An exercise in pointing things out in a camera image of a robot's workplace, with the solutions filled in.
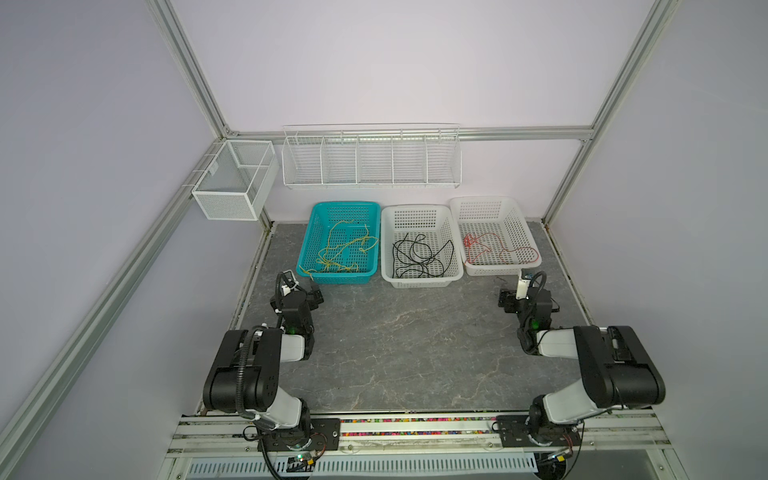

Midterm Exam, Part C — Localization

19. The yellow cable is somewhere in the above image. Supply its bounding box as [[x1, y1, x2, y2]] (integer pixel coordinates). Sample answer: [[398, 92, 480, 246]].
[[299, 219, 368, 280]]

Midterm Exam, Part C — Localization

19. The red cable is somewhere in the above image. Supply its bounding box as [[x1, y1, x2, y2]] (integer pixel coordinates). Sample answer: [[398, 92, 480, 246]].
[[462, 231, 539, 266]]

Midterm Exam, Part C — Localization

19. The black cable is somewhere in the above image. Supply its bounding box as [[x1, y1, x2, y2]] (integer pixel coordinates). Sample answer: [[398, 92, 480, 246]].
[[392, 231, 456, 280]]

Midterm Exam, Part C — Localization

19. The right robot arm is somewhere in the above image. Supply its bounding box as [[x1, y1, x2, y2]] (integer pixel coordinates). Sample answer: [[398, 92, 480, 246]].
[[496, 287, 666, 447]]

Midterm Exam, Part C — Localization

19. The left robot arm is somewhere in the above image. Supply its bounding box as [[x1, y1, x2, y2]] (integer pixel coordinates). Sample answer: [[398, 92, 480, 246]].
[[202, 282, 323, 448]]

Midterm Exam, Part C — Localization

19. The teal plastic basket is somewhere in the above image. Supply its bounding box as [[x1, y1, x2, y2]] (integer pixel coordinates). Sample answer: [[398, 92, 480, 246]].
[[296, 201, 381, 285]]

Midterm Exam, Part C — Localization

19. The right white plastic basket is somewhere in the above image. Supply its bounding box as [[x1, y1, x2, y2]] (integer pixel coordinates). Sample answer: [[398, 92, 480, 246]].
[[449, 196, 542, 277]]

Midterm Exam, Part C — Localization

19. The white plastic basket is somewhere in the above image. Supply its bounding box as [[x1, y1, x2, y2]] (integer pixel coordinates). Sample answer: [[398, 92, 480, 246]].
[[449, 196, 542, 277], [380, 204, 464, 289]]

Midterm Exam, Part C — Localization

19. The middle white plastic basket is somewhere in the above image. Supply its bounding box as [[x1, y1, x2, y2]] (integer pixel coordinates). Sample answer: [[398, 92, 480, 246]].
[[380, 204, 464, 289]]

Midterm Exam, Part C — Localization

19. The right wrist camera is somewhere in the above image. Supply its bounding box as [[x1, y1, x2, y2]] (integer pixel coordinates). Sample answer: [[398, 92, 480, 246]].
[[515, 272, 539, 300]]

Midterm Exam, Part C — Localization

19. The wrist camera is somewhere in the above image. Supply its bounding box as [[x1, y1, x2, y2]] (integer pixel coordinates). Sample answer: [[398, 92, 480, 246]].
[[276, 270, 300, 297], [515, 272, 539, 300]]

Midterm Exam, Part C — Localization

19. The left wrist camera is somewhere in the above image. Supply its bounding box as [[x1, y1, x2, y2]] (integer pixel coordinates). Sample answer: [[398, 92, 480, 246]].
[[276, 270, 300, 297]]

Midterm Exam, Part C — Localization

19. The white mesh wall box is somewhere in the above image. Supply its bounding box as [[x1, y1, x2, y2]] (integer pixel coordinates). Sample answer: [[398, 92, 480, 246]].
[[192, 140, 279, 221]]

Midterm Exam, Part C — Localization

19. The white slotted cable duct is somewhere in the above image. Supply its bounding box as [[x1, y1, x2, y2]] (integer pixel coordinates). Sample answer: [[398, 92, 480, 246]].
[[186, 452, 538, 479]]

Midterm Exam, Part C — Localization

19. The front aluminium rail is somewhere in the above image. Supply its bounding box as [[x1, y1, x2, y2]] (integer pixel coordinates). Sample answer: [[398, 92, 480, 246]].
[[167, 410, 673, 460]]

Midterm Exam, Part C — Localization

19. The white wire wall shelf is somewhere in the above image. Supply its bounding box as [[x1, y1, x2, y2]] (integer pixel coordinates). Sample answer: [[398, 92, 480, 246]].
[[281, 123, 463, 189]]

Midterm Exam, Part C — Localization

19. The aluminium cage frame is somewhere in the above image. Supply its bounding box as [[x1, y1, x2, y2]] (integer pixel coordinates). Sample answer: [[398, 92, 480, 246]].
[[1, 1, 679, 479]]

